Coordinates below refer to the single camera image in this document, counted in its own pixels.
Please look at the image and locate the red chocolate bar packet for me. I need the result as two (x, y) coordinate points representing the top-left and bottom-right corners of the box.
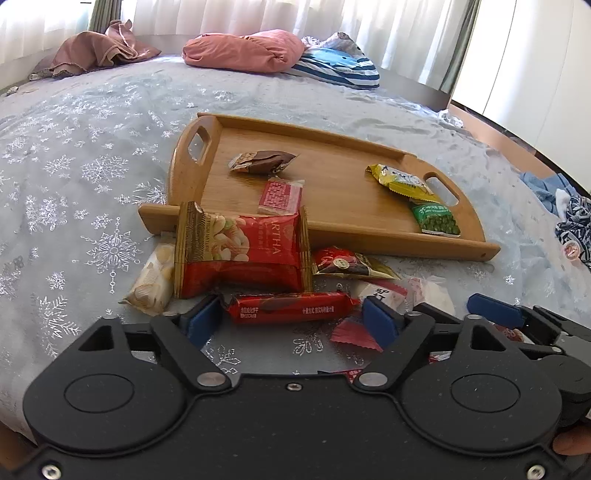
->
(225, 292), (362, 326)

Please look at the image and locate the red white pastry packet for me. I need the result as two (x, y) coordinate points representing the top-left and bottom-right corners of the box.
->
(330, 277), (411, 354)

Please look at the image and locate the yellow cracker packet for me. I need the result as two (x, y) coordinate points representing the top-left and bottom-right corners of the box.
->
(366, 164), (445, 204)

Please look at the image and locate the red nut snack packet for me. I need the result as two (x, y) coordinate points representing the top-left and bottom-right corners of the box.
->
(173, 200), (315, 301)

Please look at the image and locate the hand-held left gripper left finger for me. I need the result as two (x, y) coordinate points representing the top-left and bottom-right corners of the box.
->
(51, 295), (240, 396)

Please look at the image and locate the grey patterned cloth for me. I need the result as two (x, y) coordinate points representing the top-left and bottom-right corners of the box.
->
(302, 31), (365, 56)

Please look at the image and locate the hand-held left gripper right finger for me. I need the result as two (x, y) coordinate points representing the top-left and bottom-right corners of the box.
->
(351, 298), (539, 396)

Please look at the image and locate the red patterned cake packet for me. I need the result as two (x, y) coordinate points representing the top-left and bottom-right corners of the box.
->
(257, 178), (306, 216)

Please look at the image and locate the gold and maroon small packet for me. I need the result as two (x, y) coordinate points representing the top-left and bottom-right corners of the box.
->
(313, 247), (402, 282)

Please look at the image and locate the clear packet white cake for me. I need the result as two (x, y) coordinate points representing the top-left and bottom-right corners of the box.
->
(406, 276), (457, 319)

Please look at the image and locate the green curtain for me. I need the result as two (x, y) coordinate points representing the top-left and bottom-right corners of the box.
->
(88, 0), (134, 31)
(438, 0), (481, 93)

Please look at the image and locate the white wardrobe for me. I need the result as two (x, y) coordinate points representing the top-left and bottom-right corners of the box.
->
(450, 0), (591, 185)

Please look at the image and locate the person's right hand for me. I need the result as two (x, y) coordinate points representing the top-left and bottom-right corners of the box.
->
(553, 422), (591, 455)

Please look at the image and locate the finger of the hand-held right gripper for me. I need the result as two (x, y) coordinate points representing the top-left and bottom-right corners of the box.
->
(466, 293), (566, 342)
(413, 302), (462, 321)

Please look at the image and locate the green pea packet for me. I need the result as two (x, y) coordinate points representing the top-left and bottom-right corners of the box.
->
(409, 200), (462, 238)

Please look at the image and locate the salmon pink pillow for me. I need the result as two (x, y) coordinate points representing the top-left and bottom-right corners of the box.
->
(181, 31), (306, 75)

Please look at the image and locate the wooden tray with handles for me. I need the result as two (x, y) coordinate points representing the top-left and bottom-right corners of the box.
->
(139, 112), (502, 263)

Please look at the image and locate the dark blue patterned cloth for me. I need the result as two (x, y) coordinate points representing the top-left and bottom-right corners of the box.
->
(554, 194), (591, 268)

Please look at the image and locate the pale cookie clear packet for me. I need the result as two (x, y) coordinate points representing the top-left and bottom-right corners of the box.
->
(119, 244), (177, 318)

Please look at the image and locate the dusty pink crumpled cloth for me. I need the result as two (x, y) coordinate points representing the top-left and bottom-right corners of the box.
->
(30, 19), (162, 81)

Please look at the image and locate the blue white striped pillow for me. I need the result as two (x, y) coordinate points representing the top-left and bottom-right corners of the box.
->
(291, 46), (382, 89)

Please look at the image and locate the brown chocolate snack packet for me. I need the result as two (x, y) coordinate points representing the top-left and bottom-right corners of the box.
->
(228, 150), (297, 176)

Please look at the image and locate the light blue cloth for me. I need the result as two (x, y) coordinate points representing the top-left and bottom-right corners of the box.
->
(519, 172), (571, 215)

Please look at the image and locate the white sheer curtain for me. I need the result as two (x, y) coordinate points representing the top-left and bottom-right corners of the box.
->
(0, 0), (481, 70)

